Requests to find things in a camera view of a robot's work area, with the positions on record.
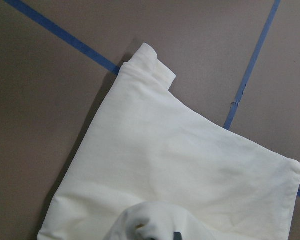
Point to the cream long-sleeve printed shirt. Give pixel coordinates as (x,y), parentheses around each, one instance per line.
(149,167)

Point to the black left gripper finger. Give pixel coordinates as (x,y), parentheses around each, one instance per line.
(177,236)

